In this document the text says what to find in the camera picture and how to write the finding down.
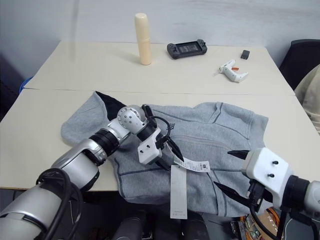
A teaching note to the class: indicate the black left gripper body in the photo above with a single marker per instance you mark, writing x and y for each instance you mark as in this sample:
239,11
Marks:
161,142

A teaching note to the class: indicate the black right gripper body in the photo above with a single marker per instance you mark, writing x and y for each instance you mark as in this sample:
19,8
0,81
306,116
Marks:
257,193

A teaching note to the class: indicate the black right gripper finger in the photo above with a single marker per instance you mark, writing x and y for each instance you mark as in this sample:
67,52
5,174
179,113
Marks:
240,154
232,193

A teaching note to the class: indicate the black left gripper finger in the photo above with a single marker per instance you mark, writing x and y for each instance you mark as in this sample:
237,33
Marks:
175,149
164,166

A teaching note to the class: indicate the grey zip jacket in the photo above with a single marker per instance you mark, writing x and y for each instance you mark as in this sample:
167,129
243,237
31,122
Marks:
212,130

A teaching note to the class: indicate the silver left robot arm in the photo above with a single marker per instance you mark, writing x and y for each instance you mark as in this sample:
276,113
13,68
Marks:
75,160

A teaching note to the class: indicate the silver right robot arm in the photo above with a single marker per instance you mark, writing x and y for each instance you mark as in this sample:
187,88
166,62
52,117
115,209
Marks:
298,191

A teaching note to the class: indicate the white barcode price tag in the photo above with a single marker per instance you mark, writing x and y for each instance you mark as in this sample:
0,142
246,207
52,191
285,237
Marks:
196,165

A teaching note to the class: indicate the long white paper tag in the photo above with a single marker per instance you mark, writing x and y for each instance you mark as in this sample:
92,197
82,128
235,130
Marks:
178,195

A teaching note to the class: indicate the dark rounded shape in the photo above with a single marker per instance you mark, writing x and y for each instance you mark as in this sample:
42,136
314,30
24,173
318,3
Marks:
130,228

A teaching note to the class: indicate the white hot glue gun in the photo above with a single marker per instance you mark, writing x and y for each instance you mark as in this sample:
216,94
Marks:
232,73

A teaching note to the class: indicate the beige fabric bundle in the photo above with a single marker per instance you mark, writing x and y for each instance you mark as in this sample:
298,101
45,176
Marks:
310,100

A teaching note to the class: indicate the black handheld game controller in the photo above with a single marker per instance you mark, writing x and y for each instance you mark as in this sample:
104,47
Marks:
187,48

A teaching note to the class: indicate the small black box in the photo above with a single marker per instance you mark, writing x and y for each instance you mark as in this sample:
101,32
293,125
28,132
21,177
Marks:
245,54

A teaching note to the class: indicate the cream cylindrical bottle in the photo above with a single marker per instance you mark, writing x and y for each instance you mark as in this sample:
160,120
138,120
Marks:
143,40

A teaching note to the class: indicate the black chair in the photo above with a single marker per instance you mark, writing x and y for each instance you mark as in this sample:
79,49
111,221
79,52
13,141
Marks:
300,60

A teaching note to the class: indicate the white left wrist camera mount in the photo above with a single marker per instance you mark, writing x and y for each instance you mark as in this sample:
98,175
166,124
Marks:
148,151

